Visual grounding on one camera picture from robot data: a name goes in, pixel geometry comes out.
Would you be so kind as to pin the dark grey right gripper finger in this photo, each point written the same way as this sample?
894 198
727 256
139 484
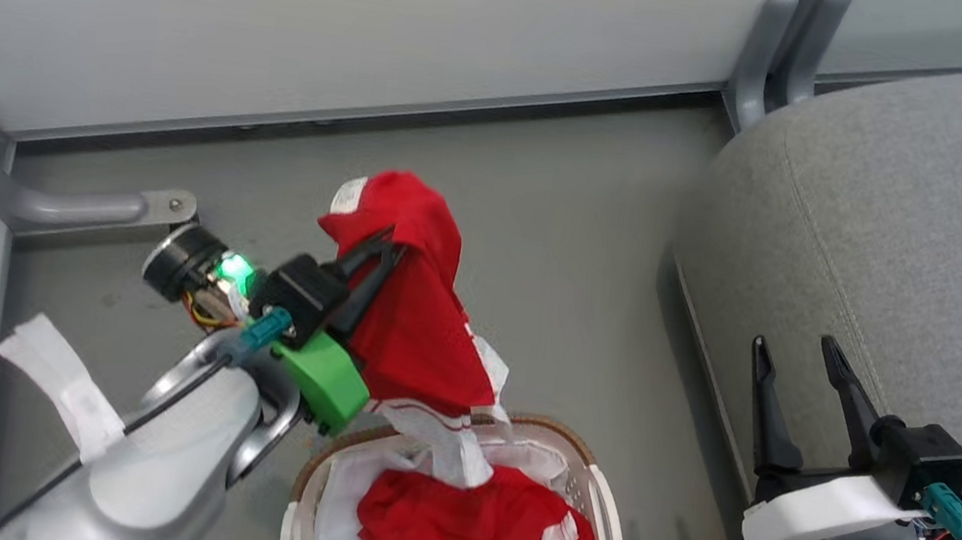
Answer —
773 420
852 403

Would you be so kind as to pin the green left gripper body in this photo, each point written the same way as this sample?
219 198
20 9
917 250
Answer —
325 377

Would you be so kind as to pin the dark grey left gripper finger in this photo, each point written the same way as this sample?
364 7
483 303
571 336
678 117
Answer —
367 250
374 289

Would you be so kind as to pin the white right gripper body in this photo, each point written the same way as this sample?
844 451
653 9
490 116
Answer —
820 515

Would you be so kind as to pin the red garment with white trim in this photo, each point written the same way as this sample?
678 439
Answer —
423 318

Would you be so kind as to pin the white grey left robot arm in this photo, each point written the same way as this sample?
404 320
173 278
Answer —
168 461

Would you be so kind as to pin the wicker laundry basket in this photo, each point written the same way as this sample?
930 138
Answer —
611 519

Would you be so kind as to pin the grey fabric sofa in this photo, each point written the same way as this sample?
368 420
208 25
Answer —
911 252

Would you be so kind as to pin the black cylindrical left gripper motor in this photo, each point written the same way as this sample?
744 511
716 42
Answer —
183 261

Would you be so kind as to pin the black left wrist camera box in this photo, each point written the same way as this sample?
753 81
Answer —
303 293

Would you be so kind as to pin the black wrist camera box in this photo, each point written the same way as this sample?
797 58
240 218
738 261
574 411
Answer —
303 293
925 463

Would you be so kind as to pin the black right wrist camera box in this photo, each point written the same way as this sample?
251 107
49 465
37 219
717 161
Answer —
925 463

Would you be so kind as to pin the grey metal partition bracket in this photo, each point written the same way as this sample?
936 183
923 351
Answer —
53 204
780 49

